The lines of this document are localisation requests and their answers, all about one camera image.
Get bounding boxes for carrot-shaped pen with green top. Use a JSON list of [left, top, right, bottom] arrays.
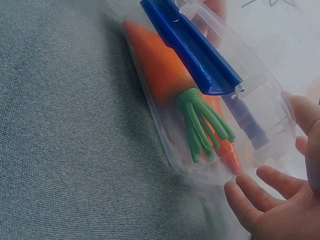
[[122, 19, 237, 165]]

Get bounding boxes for blue case clasp bar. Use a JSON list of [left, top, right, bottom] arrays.
[[139, 0, 244, 97]]

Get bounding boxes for person's right hand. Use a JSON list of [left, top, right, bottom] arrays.
[[224, 91, 320, 240]]

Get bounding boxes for dark blue pen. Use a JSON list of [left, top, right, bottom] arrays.
[[224, 97, 271, 151]]

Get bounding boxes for clear plastic pencil case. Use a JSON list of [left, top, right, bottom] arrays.
[[121, 0, 310, 188]]

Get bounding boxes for slim orange pen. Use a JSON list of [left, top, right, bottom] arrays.
[[202, 94, 243, 176]]

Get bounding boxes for person's left hand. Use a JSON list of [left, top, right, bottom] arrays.
[[199, 0, 229, 45]]

